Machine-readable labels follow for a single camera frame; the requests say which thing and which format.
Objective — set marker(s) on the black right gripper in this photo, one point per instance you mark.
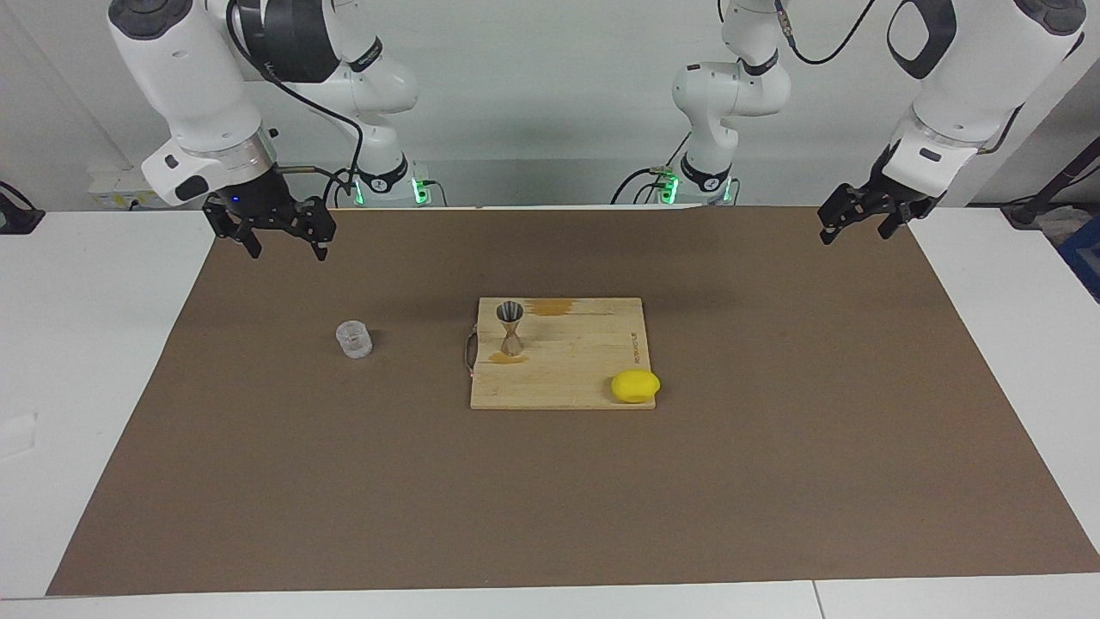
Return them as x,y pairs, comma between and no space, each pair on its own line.
258,198

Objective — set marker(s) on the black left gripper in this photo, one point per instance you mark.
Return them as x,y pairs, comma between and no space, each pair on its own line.
898,198

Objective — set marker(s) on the clear glass cup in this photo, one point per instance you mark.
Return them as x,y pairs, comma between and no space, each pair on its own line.
354,340

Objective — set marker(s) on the steel double jigger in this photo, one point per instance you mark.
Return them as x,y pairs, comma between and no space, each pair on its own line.
511,331

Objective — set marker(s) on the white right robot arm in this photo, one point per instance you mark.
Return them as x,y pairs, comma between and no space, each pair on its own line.
193,77

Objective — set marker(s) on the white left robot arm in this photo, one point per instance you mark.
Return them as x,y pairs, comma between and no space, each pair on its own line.
962,86

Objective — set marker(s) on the black stand leg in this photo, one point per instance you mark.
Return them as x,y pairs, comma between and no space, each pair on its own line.
1044,196

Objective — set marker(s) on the yellow lemon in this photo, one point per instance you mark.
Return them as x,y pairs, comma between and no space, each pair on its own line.
635,386

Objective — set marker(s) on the wooden cutting board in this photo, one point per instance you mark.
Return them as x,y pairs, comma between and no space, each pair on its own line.
576,352

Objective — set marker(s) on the white paper piece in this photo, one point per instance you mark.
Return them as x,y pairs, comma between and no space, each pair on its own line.
17,434

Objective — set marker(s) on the brown table mat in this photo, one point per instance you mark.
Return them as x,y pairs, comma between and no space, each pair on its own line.
550,499

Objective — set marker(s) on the white wall power strip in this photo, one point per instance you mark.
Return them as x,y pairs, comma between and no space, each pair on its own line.
120,185

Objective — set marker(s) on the black clamp mount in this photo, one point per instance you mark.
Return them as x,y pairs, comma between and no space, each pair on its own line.
17,217

